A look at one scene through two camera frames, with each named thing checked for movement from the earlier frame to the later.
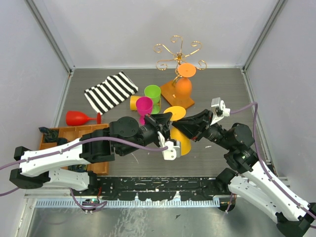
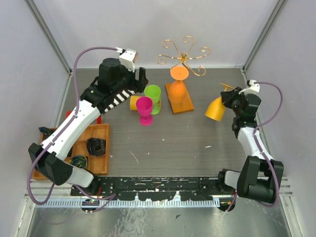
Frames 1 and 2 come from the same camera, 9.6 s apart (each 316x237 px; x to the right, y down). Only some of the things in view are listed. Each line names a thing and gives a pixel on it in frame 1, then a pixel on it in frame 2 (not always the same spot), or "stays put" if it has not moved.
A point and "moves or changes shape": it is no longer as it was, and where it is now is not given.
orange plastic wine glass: x=183 y=86 → x=177 y=88
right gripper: x=194 y=127 → x=227 y=97
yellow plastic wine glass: x=133 y=100 stays put
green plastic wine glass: x=153 y=92 stays put
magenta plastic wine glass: x=144 y=106 stays put
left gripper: x=164 y=119 → x=136 y=85
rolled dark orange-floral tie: x=50 y=136 stays put
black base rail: x=158 y=188 stays put
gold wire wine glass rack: x=184 y=69 moves or changes shape
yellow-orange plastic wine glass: x=177 y=112 moves or changes shape
